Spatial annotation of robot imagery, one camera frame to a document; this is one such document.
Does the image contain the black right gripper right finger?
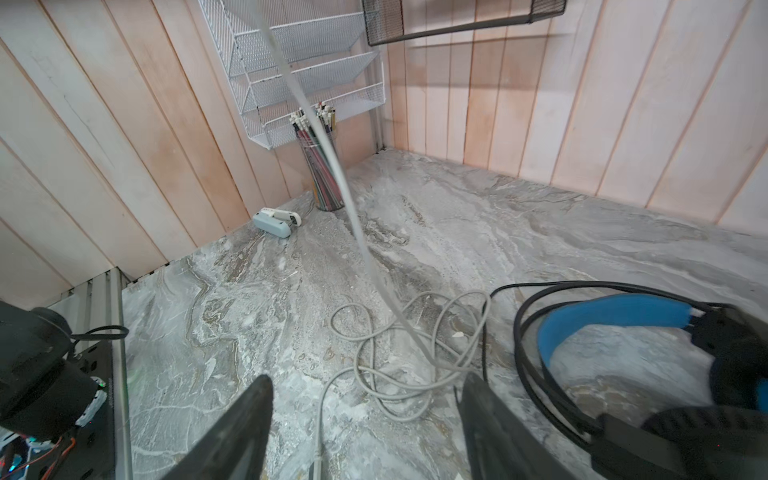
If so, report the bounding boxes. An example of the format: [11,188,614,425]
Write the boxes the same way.
[455,373,574,480]

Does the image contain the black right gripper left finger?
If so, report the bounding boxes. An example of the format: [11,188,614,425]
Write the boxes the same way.
[165,375,274,480]

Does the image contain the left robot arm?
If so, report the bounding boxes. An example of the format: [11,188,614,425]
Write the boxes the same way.
[1,303,129,479]

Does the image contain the black blue headphones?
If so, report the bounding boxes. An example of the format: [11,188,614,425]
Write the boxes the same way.
[536,294,767,479]

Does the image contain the light blue stapler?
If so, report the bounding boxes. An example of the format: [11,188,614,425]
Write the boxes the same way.
[252,207,302,239]

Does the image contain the clear pencil jar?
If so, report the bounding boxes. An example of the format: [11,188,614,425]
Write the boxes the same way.
[290,102,344,212]

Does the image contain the black headphone cable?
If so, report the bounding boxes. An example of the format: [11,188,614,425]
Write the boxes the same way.
[479,280,733,451]

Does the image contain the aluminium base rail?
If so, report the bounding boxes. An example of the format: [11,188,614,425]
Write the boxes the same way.
[49,267,133,479]

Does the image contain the white mesh wall shelf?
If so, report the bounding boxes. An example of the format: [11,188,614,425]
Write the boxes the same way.
[199,0,386,150]

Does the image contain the black mesh wall basket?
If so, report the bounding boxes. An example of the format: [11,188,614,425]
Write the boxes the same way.
[361,1,567,46]

